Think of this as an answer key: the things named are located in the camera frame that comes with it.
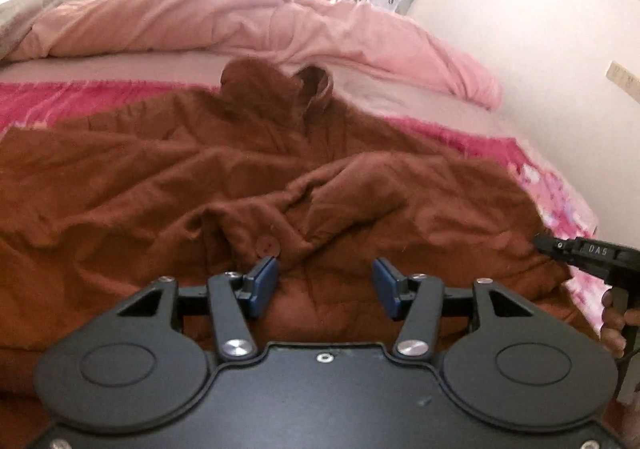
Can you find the pink quilt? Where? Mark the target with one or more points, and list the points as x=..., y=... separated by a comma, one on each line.
x=282, y=31

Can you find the brown padded jacket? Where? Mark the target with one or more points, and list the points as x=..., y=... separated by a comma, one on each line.
x=250, y=198

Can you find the triple wall socket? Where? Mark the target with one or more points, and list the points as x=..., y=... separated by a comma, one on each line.
x=623, y=79

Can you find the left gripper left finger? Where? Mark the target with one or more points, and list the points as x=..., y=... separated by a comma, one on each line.
x=235, y=300

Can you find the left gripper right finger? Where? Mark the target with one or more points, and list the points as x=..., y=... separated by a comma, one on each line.
x=414, y=301

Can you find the pale pink bed sheet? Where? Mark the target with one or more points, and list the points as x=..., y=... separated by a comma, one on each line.
x=40, y=92

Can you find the person's right hand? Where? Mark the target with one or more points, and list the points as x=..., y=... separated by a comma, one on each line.
x=613, y=323

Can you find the pink polka dot blanket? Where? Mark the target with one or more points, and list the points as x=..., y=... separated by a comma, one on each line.
x=525, y=168

